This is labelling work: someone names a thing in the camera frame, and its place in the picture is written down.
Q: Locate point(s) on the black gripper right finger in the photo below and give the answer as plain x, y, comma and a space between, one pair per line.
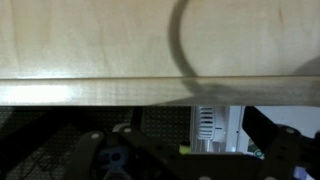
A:
283, 153

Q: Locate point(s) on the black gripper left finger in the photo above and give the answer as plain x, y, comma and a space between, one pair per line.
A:
150, 156

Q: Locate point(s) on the wooden sliding drawer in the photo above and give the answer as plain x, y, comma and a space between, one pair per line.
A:
100, 50

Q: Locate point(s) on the colourful picture sticker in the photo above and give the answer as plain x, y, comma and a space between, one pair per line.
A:
254, 148

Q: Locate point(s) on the small yellow note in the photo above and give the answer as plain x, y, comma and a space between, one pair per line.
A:
184, 149

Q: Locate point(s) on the white ribbed radiator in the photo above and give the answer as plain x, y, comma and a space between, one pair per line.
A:
213, 126

